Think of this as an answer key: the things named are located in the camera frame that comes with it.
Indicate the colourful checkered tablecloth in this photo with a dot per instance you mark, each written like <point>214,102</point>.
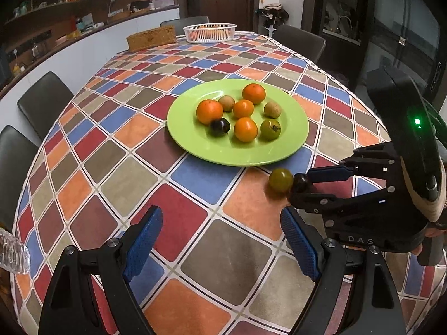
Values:
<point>221,264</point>

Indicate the large orange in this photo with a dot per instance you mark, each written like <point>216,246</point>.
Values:
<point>208,111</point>

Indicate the glass sliding door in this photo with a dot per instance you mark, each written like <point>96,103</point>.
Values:
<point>405,35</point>

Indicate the green persimmon fruit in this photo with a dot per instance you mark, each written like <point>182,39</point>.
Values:
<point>270,129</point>

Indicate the white plastic basket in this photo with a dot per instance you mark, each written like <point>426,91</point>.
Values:
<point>210,32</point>

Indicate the person right hand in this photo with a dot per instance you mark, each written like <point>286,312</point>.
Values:
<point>431,232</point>

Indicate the dark chair far end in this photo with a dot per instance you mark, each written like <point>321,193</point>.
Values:
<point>179,24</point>

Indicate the yellow green fruit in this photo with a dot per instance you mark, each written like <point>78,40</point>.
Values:
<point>281,180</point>

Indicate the dark purple plum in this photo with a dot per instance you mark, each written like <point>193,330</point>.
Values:
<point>301,183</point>

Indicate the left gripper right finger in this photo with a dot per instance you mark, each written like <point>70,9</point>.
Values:
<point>373,306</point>

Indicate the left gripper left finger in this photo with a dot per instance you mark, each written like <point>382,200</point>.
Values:
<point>70,305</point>

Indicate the small brown fruit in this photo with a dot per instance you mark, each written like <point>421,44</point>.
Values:
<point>227,102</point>

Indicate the dark chair near left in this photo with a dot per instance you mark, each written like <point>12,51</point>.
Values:
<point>16,156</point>

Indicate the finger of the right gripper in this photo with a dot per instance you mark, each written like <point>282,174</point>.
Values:
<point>375,161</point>
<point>372,210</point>

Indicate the brown round fruit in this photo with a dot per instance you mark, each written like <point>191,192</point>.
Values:
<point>272,110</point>

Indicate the orange fruit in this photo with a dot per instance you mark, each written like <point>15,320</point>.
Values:
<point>245,130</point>

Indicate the green plate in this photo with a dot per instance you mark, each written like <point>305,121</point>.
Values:
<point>195,125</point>

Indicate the dark chair right side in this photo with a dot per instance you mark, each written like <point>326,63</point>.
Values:
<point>303,42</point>

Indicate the clear plastic water bottle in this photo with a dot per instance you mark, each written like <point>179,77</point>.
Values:
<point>14,255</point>

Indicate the dark chair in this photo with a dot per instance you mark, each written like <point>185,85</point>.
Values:
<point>43,102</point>
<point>16,156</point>
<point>303,42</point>

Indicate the small orange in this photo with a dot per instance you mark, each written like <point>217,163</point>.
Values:
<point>243,108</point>

